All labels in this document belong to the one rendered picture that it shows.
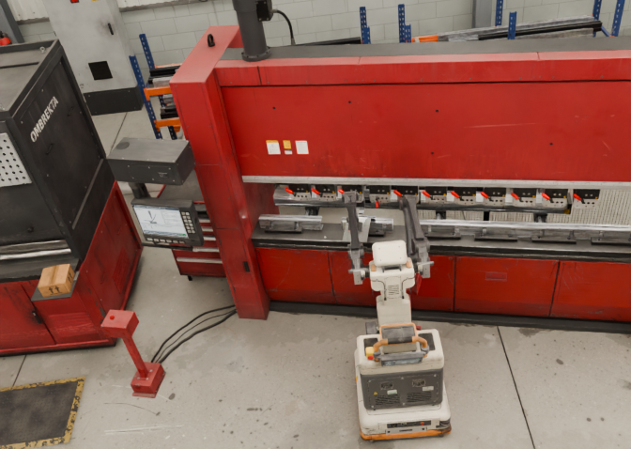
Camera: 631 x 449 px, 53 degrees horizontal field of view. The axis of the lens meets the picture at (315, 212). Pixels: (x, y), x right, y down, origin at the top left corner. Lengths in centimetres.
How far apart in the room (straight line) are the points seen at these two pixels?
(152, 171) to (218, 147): 49
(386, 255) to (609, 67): 170
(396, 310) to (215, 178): 157
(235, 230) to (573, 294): 258
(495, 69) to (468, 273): 165
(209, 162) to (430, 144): 152
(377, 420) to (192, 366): 167
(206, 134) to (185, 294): 206
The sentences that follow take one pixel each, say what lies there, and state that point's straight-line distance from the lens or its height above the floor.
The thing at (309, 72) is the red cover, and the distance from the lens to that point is 411.
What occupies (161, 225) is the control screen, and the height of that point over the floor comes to 141.
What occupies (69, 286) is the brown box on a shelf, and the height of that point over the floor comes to 103.
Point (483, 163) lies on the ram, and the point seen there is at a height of 154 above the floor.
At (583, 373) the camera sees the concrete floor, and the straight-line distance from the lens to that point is 521.
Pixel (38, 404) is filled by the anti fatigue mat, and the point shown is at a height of 2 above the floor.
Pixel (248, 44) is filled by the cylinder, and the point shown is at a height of 241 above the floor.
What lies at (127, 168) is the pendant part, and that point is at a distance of 429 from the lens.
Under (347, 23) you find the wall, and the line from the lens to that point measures 860.
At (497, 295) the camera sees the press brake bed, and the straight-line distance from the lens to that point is 510.
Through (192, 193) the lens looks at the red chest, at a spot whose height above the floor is 98.
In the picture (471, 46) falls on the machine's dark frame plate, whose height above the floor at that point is 230.
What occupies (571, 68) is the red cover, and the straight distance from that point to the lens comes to 405.
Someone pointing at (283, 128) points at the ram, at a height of 182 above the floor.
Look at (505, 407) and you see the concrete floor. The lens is 494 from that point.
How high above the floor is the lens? 411
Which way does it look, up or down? 39 degrees down
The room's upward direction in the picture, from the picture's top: 9 degrees counter-clockwise
